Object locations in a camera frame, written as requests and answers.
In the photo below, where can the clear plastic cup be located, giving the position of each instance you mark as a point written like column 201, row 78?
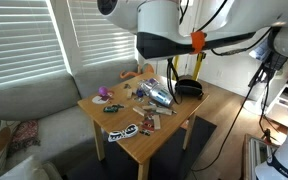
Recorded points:
column 147, row 86

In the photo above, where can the silver metal cup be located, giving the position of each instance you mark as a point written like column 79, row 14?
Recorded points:
column 162, row 96

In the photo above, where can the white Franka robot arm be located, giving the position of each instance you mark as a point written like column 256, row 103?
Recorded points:
column 164, row 23

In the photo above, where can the clear packet with blue items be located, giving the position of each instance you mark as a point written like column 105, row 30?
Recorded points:
column 139, row 93

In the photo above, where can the clear packet with purple items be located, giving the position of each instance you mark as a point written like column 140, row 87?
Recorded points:
column 152, row 81

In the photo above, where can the small wooden block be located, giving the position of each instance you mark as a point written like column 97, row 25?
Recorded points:
column 156, row 122
column 164, row 111
column 149, row 107
column 139, row 110
column 129, row 93

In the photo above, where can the small dark clip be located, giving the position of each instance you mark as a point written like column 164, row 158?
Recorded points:
column 127, row 86

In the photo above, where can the light wooden table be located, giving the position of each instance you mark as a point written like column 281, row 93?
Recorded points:
column 124, row 116

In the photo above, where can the small dark toy figure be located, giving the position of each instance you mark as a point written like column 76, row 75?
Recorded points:
column 113, row 108

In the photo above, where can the yellow black pole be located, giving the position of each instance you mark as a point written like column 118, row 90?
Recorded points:
column 176, row 68
column 198, row 68

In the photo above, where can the purple ball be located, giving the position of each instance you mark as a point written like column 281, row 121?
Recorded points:
column 103, row 90

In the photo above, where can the black zip case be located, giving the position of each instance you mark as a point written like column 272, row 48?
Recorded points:
column 190, row 88

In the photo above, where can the white window blind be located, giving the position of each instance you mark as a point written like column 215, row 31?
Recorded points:
column 94, row 40
column 17, row 40

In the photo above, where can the dark blue rug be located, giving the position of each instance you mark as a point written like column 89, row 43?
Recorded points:
column 170, row 156

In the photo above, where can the white round floor base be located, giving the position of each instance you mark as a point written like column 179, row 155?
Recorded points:
column 252, row 106

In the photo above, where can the grey fabric sofa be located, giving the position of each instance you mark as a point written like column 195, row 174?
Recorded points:
column 34, row 96

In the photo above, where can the silver framed panel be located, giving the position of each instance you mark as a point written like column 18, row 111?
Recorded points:
column 250, row 156

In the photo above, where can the red patterned cushion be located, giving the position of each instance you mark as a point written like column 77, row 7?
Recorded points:
column 25, row 133

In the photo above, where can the white shelf unit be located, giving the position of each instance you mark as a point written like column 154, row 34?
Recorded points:
column 284, row 100

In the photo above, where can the white leather sofa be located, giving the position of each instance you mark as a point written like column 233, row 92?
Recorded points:
column 24, row 170

